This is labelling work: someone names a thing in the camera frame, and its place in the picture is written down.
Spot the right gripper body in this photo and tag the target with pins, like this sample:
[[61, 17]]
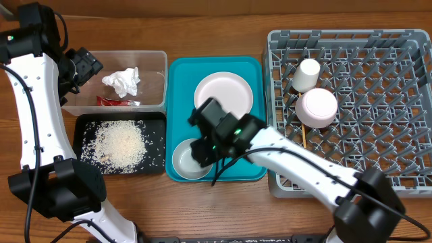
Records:
[[209, 152]]

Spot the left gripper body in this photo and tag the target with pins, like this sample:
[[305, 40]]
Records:
[[76, 70]]

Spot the large pink plate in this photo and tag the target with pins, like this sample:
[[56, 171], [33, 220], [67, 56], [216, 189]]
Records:
[[231, 91]]

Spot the red snack wrapper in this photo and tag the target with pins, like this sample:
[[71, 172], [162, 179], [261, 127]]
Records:
[[111, 102]]

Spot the grey bowl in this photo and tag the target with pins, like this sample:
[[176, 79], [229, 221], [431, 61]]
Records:
[[184, 165]]

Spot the white tissue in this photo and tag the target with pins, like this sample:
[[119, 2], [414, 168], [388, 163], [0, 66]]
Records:
[[124, 82]]

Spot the wooden chopstick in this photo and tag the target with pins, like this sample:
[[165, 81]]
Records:
[[302, 125]]

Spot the pile of rice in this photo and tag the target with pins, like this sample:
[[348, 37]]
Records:
[[116, 145]]

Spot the small pink plate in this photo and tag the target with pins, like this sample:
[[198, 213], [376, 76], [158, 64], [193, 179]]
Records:
[[316, 108]]

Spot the white paper cup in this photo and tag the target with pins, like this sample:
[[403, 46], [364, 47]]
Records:
[[306, 75]]

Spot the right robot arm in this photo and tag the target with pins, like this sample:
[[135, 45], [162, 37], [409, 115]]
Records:
[[364, 205]]

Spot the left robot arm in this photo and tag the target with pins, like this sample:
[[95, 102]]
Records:
[[52, 181]]

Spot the black waste tray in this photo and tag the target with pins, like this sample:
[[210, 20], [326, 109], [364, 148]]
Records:
[[155, 135]]

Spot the grey dishwasher rack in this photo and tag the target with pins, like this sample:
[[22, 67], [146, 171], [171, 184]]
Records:
[[382, 82]]

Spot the clear plastic bin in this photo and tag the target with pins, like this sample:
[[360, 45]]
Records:
[[152, 70]]

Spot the teal serving tray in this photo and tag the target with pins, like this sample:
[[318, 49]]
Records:
[[184, 76]]

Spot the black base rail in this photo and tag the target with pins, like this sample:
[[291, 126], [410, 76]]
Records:
[[297, 238]]

